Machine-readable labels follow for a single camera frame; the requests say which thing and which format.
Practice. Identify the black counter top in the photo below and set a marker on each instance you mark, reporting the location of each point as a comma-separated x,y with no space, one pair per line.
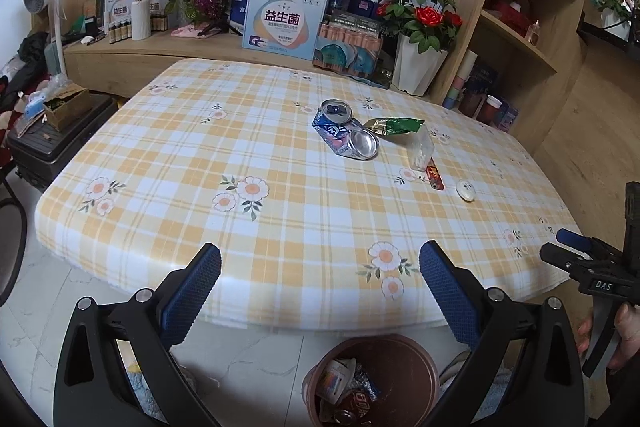
600,38

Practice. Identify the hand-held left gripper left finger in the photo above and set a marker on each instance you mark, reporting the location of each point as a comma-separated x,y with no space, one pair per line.
192,292

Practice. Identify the brown paper cup white rim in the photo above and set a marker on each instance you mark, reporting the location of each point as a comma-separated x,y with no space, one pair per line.
491,109

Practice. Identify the red printed sachet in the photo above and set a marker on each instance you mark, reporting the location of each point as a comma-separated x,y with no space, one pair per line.
435,174

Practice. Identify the floral print plastic lid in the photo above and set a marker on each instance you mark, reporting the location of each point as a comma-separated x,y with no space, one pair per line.
332,384

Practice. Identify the white faceted flower pot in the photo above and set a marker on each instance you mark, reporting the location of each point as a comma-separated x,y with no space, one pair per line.
415,67

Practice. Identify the brown paper bag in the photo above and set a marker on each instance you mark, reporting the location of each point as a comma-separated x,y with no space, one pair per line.
95,9

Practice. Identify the small black tripod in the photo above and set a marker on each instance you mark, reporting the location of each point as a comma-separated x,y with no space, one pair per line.
217,27

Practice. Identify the shrink-wrapped pink can pack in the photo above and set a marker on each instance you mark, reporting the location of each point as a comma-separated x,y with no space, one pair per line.
345,42

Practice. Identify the small blue box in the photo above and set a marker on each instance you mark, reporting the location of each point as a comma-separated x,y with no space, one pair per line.
506,116

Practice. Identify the small white supplement box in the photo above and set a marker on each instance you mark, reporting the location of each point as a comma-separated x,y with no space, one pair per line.
120,9
159,12

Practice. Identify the yellow plaid floral tablecloth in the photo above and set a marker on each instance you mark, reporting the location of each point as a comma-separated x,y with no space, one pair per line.
250,132

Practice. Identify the red rose plant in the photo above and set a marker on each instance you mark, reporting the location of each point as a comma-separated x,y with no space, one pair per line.
427,14

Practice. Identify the clear plastic wrapper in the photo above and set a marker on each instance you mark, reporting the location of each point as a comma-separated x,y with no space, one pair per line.
421,152

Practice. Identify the red basket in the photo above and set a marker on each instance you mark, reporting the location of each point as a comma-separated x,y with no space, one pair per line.
510,14

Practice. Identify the open cardboard box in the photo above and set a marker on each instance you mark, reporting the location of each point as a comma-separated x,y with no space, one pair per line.
70,112

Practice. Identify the crushed blue soda can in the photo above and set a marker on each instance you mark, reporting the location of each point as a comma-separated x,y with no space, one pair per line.
330,132

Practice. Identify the small white round cap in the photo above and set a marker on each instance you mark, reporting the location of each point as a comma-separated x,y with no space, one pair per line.
465,191

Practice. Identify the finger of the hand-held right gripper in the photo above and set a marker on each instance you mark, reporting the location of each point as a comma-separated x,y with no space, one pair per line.
570,237
560,257

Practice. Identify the pink cloth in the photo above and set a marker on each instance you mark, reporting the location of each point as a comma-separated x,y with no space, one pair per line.
186,31

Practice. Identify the large white blue supplement box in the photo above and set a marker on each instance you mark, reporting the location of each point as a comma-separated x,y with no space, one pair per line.
282,19

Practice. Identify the dark blue gift box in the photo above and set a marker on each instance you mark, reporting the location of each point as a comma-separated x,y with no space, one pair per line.
485,79

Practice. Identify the pile of dark clothes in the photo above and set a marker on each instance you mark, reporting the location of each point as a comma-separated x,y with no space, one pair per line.
22,72

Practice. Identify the black suitcase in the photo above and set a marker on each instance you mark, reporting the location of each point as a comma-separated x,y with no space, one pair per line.
60,147

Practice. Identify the small perfume bottle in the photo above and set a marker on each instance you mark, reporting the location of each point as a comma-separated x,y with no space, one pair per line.
533,34

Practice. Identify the wooden sideboard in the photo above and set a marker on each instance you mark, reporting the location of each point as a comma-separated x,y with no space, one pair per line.
150,57

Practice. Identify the person's right hand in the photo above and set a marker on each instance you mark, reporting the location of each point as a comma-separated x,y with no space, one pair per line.
627,332

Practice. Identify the brown plastic waste bin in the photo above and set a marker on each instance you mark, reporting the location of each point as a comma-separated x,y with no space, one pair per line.
405,367

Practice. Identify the blue white carton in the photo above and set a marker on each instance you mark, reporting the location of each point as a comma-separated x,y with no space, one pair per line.
240,7

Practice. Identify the brown glass tumbler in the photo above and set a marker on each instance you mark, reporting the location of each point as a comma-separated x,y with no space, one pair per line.
471,104

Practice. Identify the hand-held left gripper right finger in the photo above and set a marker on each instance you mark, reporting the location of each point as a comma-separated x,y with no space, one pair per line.
447,292

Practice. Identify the purple flower bunch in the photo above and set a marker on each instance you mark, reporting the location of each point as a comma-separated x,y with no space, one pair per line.
207,4

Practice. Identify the stack of pastel cups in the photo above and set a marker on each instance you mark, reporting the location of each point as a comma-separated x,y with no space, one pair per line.
460,77

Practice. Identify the black chair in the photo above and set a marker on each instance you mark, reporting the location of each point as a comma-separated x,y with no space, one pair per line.
21,237

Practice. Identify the green foil snack bag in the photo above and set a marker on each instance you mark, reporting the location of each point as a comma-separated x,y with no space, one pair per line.
400,126

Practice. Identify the dark blue foil wrapper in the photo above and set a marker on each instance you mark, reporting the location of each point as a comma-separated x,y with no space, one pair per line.
367,384

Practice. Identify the white ribbed vase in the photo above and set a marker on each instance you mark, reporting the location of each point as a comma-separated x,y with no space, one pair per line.
141,19

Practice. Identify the white square flower pot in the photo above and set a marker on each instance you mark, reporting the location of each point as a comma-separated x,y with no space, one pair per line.
615,24

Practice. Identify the navy box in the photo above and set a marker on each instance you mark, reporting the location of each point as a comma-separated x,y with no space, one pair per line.
362,6

